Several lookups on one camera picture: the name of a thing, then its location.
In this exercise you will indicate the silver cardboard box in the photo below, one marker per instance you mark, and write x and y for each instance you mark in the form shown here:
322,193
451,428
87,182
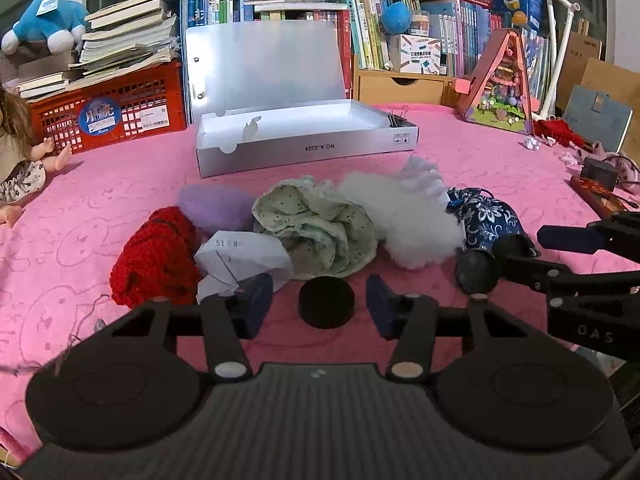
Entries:
300,147

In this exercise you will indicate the brown cardboard sheet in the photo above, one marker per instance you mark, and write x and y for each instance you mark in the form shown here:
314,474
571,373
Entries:
615,80

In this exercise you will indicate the black binder clip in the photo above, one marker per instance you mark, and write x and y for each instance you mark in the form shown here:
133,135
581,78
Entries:
396,121

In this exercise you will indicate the black round disc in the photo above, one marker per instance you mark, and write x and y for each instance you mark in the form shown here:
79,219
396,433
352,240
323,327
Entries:
477,272
326,304

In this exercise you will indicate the grey notebook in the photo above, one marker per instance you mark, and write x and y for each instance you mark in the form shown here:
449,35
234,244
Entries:
595,117

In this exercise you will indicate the pale ruffled sock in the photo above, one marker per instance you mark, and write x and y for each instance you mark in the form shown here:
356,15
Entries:
425,180

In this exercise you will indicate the row of blue-spined books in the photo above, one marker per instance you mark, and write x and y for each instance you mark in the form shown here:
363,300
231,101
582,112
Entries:
220,12

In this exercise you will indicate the pink fluffy scraps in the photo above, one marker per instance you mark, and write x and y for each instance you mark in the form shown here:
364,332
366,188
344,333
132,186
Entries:
627,167

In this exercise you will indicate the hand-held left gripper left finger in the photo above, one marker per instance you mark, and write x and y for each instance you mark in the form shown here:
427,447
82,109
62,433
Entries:
256,305

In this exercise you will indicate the wooden drawer box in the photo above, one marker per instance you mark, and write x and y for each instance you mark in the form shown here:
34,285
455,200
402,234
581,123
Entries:
400,90

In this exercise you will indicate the white pipe frame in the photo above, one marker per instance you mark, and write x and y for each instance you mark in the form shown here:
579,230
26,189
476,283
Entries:
562,40

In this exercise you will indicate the white fluffy plush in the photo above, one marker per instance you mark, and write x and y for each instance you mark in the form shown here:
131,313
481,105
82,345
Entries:
405,225

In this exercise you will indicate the row of thin colourful books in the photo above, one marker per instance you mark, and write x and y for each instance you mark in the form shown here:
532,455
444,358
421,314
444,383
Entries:
537,60

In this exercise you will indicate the blue and white plush cat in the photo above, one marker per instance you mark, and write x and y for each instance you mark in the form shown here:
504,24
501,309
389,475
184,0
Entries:
45,20

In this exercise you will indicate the row of light blue books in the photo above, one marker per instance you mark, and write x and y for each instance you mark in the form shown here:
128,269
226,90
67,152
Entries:
465,30

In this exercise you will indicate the red plastic crate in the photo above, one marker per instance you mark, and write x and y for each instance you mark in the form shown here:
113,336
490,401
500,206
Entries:
150,105

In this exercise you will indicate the white printer box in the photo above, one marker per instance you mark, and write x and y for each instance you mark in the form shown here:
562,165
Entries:
421,55

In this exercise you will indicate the pink bunny blanket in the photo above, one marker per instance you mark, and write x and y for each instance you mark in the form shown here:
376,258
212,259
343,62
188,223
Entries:
100,185

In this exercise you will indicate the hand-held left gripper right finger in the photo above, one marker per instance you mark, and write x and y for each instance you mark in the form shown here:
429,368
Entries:
381,307

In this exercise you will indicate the row of green-spined books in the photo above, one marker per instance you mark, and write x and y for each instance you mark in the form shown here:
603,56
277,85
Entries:
367,25

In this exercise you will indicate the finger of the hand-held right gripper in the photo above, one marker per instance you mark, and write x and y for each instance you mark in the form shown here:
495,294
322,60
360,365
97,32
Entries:
530,266
567,239

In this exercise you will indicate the red knitted yarn piece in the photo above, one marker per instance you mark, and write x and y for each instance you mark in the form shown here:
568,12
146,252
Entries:
150,260

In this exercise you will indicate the purple fluffy plush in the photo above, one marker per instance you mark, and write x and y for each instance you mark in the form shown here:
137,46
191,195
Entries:
215,205

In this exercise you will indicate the long-haired doll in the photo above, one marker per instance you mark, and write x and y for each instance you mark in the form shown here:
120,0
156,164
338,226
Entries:
17,160

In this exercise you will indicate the white paper origami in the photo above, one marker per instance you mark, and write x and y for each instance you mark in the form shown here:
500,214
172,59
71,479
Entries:
532,143

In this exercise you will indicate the stack of worn books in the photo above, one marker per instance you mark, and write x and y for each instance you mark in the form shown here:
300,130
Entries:
125,40

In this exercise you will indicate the white paper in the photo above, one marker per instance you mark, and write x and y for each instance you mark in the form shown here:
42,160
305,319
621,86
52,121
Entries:
245,260

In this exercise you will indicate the black power adapter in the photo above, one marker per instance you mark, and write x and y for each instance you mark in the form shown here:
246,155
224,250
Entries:
599,172

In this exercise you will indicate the pink triangular house diorama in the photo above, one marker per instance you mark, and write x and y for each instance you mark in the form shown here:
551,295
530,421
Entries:
500,90

